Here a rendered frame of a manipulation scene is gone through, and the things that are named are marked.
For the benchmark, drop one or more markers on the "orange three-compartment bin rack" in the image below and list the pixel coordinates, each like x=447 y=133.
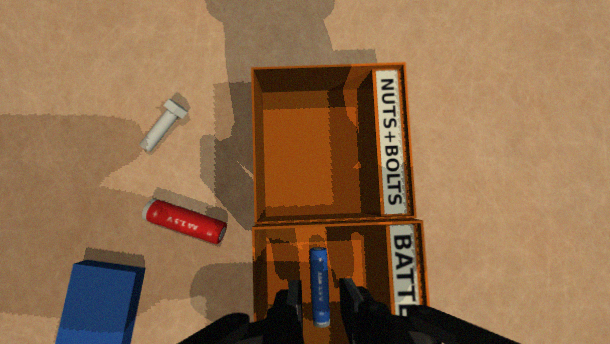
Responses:
x=316 y=185

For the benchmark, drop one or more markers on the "grey metal bolt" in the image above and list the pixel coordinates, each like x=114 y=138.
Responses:
x=173 y=111

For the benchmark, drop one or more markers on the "red aa battery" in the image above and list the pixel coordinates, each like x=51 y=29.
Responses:
x=184 y=221

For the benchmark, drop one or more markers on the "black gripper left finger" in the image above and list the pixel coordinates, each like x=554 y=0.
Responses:
x=282 y=324

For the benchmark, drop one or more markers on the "blue battery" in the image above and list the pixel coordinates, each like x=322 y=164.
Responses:
x=320 y=287

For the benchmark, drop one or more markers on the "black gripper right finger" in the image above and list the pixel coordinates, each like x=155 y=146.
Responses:
x=373 y=321

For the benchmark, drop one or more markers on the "blue rectangular block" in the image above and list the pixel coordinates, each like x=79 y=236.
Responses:
x=101 y=303

